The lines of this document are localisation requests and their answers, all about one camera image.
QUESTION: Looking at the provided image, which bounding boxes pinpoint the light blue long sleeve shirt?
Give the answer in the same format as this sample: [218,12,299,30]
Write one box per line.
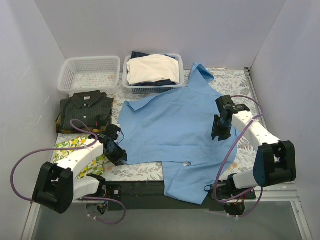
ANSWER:
[118,64,239,205]

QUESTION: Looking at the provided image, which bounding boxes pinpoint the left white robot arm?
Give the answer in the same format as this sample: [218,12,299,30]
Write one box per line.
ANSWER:
[32,124,127,214]

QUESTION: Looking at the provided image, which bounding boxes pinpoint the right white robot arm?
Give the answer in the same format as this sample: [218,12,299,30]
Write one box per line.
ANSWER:
[211,95,296,203]

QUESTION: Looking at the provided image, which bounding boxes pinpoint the lemon print folded shirt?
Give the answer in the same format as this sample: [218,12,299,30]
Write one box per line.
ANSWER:
[51,135,108,179]

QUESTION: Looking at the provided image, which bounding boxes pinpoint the dark striped folded shirt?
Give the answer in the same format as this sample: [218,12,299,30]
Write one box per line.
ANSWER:
[60,90,114,127]

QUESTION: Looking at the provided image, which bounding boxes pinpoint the right white plastic basket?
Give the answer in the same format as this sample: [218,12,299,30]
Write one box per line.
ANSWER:
[122,53,185,94]

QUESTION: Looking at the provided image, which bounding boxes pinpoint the white plastic basket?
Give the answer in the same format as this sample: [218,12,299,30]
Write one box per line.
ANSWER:
[57,56,121,96]
[122,53,185,94]

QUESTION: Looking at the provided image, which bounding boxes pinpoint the navy folded garment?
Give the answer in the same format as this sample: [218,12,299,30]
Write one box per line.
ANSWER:
[130,51,177,87]

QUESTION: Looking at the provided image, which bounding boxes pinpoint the left white plastic basket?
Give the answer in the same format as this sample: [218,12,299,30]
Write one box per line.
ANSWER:
[57,56,121,96]

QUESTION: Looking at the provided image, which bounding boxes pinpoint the cream folded garment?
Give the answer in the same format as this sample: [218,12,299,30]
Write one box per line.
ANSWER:
[126,54,181,86]

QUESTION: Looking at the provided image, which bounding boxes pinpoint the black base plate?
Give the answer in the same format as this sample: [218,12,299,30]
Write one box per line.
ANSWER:
[77,180,257,211]

